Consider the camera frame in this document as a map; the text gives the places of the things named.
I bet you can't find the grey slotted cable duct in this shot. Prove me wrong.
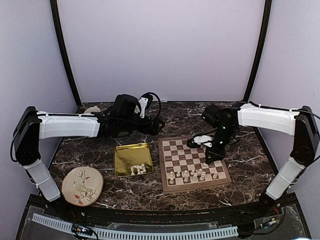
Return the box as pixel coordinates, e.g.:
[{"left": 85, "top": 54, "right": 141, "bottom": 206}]
[{"left": 31, "top": 213, "right": 239, "bottom": 240}]

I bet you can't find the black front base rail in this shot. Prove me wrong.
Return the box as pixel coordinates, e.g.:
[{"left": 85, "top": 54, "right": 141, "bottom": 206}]
[{"left": 18, "top": 193, "right": 305, "bottom": 231}]

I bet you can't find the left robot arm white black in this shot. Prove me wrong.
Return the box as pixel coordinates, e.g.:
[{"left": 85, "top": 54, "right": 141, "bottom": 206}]
[{"left": 9, "top": 106, "right": 165, "bottom": 218}]

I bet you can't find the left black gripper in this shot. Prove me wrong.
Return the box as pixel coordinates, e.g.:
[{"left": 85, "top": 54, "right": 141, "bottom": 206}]
[{"left": 119, "top": 114, "right": 164, "bottom": 135}]

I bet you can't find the left black frame post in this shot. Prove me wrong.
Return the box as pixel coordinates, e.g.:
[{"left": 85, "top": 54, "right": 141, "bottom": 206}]
[{"left": 49, "top": 0, "right": 82, "bottom": 107}]

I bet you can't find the white chess queen piece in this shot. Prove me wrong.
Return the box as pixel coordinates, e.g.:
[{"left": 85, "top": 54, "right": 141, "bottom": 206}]
[{"left": 199, "top": 171, "right": 206, "bottom": 182}]

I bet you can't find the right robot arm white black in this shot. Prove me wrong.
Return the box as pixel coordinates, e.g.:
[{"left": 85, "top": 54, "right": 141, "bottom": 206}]
[{"left": 187, "top": 101, "right": 320, "bottom": 217}]

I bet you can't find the right black frame post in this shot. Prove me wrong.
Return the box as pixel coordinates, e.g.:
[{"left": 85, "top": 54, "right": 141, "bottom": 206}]
[{"left": 243, "top": 0, "right": 273, "bottom": 102}]

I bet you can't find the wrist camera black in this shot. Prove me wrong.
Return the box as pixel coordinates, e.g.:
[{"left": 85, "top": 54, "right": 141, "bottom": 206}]
[
  {"left": 201, "top": 104, "right": 222, "bottom": 128},
  {"left": 113, "top": 94, "right": 138, "bottom": 117}
]

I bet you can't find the round bird painted plate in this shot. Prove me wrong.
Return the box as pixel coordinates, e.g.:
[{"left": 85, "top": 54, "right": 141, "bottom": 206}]
[{"left": 61, "top": 166, "right": 104, "bottom": 207}]

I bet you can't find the cream ceramic mug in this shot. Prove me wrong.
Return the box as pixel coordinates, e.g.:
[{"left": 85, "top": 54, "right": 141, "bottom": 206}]
[{"left": 84, "top": 106, "right": 101, "bottom": 114}]

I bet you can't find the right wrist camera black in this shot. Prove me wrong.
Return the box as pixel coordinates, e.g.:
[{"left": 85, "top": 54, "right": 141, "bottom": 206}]
[{"left": 201, "top": 104, "right": 222, "bottom": 128}]

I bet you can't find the black frame post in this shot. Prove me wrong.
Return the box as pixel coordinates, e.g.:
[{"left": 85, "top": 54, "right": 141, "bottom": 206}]
[
  {"left": 49, "top": 0, "right": 82, "bottom": 107},
  {"left": 243, "top": 0, "right": 273, "bottom": 102}
]

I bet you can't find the white chess king piece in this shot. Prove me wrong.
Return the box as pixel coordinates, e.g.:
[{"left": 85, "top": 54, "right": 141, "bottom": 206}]
[{"left": 191, "top": 172, "right": 198, "bottom": 183}]

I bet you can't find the wooden chess board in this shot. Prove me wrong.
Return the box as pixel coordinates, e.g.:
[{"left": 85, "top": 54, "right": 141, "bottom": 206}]
[{"left": 158, "top": 136, "right": 232, "bottom": 194}]

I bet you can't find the white knight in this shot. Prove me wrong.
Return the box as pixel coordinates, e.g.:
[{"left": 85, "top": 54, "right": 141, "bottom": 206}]
[{"left": 212, "top": 172, "right": 218, "bottom": 179}]

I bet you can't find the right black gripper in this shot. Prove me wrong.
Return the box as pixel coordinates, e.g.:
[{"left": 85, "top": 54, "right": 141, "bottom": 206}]
[{"left": 205, "top": 125, "right": 237, "bottom": 164}]

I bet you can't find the gold metal tray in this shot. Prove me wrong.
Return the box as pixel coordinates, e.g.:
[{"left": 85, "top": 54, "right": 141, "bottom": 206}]
[{"left": 114, "top": 143, "right": 154, "bottom": 177}]

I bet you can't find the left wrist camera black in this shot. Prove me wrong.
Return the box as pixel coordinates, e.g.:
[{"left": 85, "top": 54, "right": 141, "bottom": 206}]
[{"left": 113, "top": 94, "right": 138, "bottom": 117}]

